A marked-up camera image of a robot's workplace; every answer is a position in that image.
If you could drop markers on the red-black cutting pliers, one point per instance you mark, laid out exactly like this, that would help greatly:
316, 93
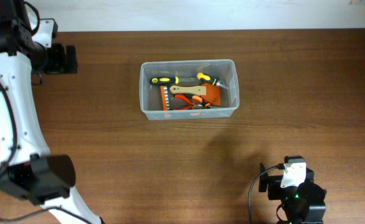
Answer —
189, 107

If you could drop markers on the stubby black-yellow screwdriver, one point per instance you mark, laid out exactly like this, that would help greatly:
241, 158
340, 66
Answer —
211, 80

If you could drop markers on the orange scraper wooden handle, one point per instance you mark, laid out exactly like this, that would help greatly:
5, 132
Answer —
207, 91

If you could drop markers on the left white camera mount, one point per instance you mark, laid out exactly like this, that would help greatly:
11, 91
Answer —
47, 31

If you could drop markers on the clear plastic container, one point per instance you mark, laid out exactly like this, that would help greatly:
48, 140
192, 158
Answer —
150, 95

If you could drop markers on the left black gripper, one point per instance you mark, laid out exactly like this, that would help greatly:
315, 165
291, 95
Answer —
71, 59

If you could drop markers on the orange bit holder strip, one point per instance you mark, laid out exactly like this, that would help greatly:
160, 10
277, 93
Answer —
165, 97

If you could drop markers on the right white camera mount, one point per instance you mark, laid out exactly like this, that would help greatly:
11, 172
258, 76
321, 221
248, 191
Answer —
293, 174

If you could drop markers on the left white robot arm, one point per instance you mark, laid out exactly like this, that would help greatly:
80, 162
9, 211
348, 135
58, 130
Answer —
28, 170

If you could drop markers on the orange-black needle-nose pliers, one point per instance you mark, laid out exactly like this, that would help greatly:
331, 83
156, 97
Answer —
196, 100

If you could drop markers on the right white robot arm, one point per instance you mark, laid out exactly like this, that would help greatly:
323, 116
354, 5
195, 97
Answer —
300, 198

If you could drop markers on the file with black-yellow handle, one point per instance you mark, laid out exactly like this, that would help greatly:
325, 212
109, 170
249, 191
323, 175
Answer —
158, 81

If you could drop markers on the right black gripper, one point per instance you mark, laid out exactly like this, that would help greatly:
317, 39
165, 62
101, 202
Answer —
262, 178

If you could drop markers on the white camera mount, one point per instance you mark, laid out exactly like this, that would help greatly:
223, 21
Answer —
293, 174
47, 31

